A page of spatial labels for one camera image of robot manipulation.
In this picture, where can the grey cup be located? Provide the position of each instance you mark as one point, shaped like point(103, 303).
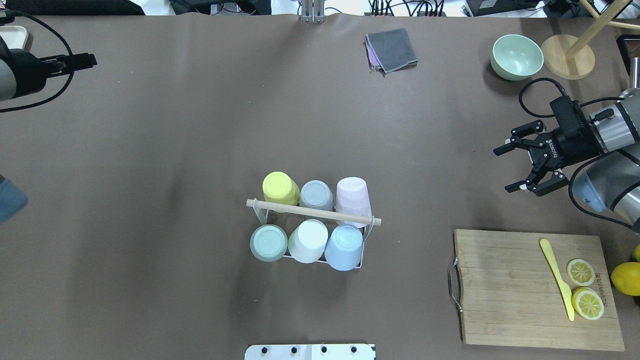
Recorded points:
point(317, 195)

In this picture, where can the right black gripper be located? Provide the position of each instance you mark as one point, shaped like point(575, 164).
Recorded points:
point(564, 148)

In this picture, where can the yellow plastic knife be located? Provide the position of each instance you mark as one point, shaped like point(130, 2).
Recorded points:
point(563, 287)

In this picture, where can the lower lemon slice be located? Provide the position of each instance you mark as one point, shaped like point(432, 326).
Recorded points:
point(587, 303)

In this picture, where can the whole yellow lemon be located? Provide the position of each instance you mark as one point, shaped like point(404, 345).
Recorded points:
point(626, 278)

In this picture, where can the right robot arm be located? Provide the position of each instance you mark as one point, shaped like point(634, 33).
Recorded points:
point(611, 180)

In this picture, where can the white wire cup rack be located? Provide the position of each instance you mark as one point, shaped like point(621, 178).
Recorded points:
point(262, 209)

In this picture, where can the lemon slice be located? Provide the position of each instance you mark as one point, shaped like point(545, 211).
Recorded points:
point(587, 303)
point(580, 272)

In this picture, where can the wooden mug tree stand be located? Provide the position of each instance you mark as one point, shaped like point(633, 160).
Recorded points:
point(571, 57)

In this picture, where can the white cup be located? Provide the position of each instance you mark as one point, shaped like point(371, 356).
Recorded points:
point(308, 241)

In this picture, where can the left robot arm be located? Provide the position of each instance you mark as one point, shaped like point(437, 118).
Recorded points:
point(8, 86)

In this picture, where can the blue cup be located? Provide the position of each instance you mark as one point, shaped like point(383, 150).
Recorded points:
point(344, 248)

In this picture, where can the green lime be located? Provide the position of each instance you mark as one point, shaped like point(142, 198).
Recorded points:
point(635, 255)

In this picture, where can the wooden cutting board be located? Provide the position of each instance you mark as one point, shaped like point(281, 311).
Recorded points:
point(509, 296)

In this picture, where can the beige tray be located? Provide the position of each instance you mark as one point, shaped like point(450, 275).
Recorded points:
point(15, 36)

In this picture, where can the metal scoop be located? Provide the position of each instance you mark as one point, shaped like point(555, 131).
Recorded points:
point(634, 75)

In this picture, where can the yellow cup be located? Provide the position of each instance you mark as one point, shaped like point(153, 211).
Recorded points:
point(280, 188)

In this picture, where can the grey folded cloth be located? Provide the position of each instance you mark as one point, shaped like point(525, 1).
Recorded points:
point(390, 50)

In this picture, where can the upper lemon slice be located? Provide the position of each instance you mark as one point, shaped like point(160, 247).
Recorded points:
point(580, 272)

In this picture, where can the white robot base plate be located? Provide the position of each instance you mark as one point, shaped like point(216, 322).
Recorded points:
point(319, 351)

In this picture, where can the light green bowl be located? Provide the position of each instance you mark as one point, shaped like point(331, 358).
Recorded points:
point(515, 57)

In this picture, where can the green cup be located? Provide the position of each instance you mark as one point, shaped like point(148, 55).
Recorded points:
point(268, 243)

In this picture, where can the pink cup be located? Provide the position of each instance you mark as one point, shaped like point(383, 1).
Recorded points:
point(352, 197)

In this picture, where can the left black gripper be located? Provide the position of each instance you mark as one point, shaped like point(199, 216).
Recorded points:
point(25, 71)

